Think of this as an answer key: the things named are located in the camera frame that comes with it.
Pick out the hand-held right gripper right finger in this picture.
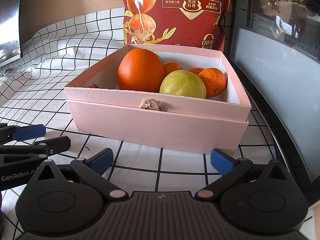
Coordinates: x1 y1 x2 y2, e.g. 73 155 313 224
195 148 293 202

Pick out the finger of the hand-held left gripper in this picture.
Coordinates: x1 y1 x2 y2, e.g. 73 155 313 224
0 123 47 142
0 136 71 167

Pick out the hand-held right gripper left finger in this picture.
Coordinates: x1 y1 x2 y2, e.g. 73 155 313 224
32 148 129 203

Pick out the pink cardboard box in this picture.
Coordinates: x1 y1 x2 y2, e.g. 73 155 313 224
64 44 252 155

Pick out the orange mandarin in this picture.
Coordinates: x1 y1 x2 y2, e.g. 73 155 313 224
187 67 206 76
198 68 227 98
163 61 182 77

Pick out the large orange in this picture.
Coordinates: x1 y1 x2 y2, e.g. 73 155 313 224
117 49 165 93

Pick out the white black-grid tablecloth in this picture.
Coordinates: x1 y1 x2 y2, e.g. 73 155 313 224
0 8 313 240

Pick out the glass-panel computer case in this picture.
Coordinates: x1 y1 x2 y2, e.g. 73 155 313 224
226 0 320 205

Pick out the red snack bag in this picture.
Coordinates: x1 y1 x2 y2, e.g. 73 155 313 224
120 0 237 52

